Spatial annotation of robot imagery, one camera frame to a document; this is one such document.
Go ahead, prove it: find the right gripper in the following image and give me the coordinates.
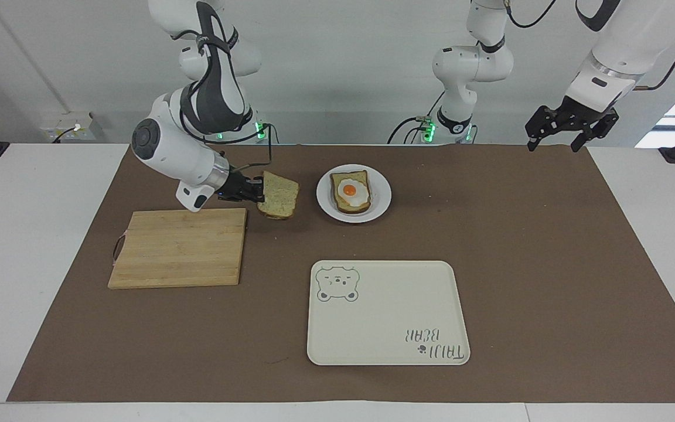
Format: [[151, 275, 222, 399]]
[[219, 170, 266, 204]]

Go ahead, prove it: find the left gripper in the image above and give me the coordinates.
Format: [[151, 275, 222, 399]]
[[526, 96, 620, 154]]

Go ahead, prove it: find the brown bread slice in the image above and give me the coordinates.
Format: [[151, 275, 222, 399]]
[[255, 171, 301, 220]]

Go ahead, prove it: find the white round plate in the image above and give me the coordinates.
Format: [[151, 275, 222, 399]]
[[316, 164, 393, 224]]

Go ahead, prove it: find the fried egg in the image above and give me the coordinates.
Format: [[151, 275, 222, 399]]
[[336, 179, 371, 208]]

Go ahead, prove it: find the wooden cutting board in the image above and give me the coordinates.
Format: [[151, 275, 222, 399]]
[[107, 208, 248, 290]]

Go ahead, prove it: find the toasted bread slice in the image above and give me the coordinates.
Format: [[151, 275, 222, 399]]
[[329, 170, 373, 215]]

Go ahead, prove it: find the cream tray with bear print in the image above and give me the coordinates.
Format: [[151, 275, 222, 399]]
[[306, 260, 471, 367]]

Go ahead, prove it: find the black cable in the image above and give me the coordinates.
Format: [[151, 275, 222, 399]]
[[633, 12, 675, 92], [504, 0, 558, 29], [388, 91, 446, 145], [233, 122, 274, 175]]

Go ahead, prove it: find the white wall socket box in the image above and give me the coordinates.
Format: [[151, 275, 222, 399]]
[[40, 111, 104, 144]]

